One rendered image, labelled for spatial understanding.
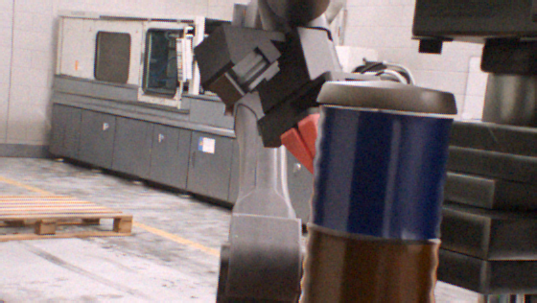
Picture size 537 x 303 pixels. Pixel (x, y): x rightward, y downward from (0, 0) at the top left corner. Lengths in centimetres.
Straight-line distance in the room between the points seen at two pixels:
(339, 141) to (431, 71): 960
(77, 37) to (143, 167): 211
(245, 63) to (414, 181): 56
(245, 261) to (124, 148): 964
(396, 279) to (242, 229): 68
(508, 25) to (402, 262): 27
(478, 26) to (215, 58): 34
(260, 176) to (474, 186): 51
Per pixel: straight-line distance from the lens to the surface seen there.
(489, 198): 53
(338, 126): 28
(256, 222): 97
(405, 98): 28
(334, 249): 28
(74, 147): 1158
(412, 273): 29
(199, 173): 930
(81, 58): 1159
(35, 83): 1217
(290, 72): 87
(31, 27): 1213
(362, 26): 1068
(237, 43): 83
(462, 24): 55
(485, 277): 50
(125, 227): 726
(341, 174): 28
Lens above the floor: 120
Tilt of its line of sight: 4 degrees down
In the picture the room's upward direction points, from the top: 6 degrees clockwise
